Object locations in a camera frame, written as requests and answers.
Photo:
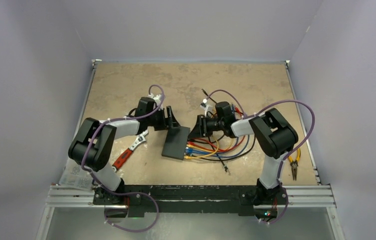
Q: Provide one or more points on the printed paper sheet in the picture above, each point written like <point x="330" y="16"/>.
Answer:
<point x="75" y="177"/>

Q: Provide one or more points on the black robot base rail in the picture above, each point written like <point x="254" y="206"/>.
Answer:
<point x="243" y="200"/>

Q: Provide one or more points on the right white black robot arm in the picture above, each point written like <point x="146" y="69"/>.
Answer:
<point x="274" y="134"/>

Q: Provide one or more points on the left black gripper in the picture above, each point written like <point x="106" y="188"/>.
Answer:
<point x="171" y="122"/>

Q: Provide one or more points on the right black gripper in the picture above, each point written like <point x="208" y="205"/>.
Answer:
<point x="200" y="129"/>

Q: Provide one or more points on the yellow handled pliers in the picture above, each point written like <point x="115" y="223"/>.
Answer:
<point x="294" y="164"/>

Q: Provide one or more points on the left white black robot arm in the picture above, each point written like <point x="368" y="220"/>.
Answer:
<point x="92" y="145"/>

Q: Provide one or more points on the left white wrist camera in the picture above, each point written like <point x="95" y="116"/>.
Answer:
<point x="157" y="98"/>

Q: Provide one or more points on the black network switch box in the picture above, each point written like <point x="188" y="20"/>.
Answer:
<point x="175" y="143"/>

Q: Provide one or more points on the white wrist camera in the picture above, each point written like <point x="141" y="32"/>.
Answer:
<point x="206" y="106"/>
<point x="157" y="98"/>

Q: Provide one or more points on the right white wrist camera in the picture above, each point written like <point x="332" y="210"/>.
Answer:
<point x="206" y="106"/>

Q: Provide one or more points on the red handled adjustable wrench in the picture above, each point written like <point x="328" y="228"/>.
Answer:
<point x="121" y="160"/>

